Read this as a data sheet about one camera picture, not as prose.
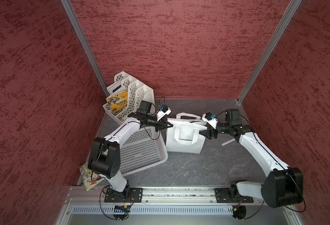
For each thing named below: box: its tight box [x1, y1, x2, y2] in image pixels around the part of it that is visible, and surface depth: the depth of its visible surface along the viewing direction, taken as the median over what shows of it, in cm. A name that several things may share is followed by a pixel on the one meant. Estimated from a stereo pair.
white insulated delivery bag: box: [165, 112, 208, 154], surface depth 79 cm
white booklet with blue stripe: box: [105, 81, 128, 99], surface depth 97 cm
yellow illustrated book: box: [105, 90, 128, 116], surface depth 99 cm
